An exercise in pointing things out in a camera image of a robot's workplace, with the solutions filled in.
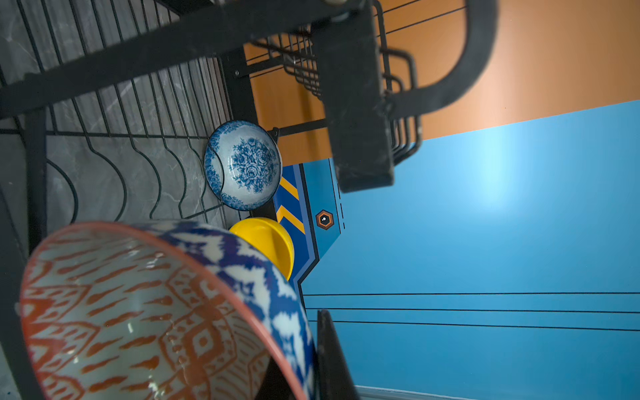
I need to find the black wire dish rack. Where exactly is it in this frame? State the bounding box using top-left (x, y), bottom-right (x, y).
top-left (0, 0), bottom-right (500, 400)

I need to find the yellow bowl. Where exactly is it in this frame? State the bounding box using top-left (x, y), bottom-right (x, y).
top-left (230, 217), bottom-right (295, 280)

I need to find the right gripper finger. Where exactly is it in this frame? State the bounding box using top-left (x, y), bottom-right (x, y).
top-left (317, 309), bottom-right (360, 400)

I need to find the orange patterned bowl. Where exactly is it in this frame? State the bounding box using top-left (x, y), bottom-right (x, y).
top-left (19, 221), bottom-right (318, 399)

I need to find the blue floral bowl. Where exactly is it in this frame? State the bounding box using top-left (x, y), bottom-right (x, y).
top-left (203, 120), bottom-right (283, 212)

